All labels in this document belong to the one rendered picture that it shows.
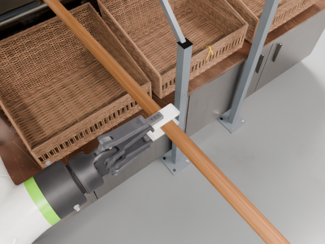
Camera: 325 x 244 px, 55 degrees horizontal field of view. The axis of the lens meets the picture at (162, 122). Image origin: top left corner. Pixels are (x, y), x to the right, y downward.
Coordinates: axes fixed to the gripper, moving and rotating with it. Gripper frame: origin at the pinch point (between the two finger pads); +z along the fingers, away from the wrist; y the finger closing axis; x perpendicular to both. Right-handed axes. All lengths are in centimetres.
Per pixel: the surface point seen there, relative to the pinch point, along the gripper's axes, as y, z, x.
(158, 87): 54, 33, -44
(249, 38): 59, 93, -44
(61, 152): 59, -17, -44
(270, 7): 29, 83, -32
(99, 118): 51, 2, -44
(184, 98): 54, 38, -32
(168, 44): 60, 57, -68
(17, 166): 62, -34, -51
